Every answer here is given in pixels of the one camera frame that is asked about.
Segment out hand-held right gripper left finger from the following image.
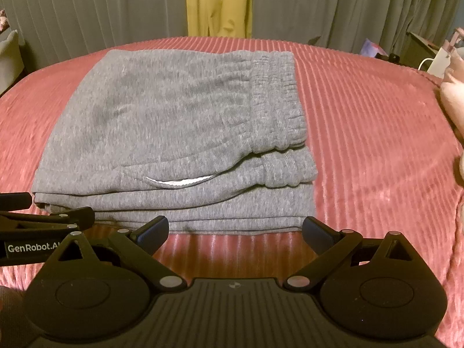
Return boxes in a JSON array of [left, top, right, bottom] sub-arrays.
[[58, 215, 185, 292]]

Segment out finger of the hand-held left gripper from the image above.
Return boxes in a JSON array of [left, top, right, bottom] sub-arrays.
[[0, 206, 96, 240], [0, 192, 32, 211]]

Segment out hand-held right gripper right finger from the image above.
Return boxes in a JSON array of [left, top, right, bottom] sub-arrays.
[[284, 216, 414, 291]]

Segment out grey sweat pants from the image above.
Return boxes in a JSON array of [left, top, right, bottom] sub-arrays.
[[31, 49, 320, 234]]

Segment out pink ribbed bedspread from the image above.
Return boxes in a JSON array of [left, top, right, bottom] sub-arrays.
[[0, 36, 464, 338]]

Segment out light grey upholstered chair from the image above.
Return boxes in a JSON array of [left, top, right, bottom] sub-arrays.
[[0, 30, 27, 95]]

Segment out pale pink pillow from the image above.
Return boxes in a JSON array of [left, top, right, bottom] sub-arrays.
[[438, 67, 464, 135]]

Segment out purple box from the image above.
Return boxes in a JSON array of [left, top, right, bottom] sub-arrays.
[[360, 38, 385, 59]]

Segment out grey curtain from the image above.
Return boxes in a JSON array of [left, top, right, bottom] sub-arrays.
[[0, 0, 188, 77], [250, 0, 464, 56]]

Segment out dark nightstand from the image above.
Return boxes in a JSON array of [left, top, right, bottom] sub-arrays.
[[400, 32, 447, 69]]

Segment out white bag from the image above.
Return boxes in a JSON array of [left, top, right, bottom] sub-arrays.
[[428, 45, 464, 79]]

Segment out yellow curtain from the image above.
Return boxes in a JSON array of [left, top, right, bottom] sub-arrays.
[[184, 0, 253, 39]]

